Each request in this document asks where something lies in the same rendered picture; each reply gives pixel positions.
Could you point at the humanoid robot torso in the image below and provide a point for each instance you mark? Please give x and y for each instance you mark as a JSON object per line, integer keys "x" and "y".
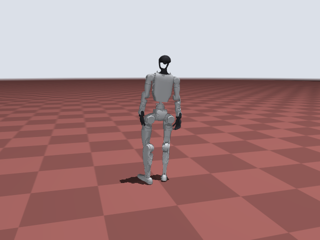
{"x": 162, "y": 86}

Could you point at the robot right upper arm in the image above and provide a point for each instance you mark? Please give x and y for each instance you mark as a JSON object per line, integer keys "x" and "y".
{"x": 176, "y": 87}

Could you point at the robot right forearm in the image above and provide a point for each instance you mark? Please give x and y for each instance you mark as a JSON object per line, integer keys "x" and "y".
{"x": 178, "y": 107}

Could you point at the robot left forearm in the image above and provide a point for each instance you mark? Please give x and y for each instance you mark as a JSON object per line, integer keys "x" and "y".
{"x": 142, "y": 103}

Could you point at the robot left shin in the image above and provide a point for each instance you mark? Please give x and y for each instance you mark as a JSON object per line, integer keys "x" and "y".
{"x": 147, "y": 160}

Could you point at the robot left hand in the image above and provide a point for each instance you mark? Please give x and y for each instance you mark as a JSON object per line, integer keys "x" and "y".
{"x": 142, "y": 118}

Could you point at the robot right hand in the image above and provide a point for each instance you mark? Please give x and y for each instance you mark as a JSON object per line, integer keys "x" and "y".
{"x": 177, "y": 123}

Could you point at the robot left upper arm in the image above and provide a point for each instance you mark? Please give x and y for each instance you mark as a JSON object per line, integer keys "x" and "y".
{"x": 148, "y": 79}

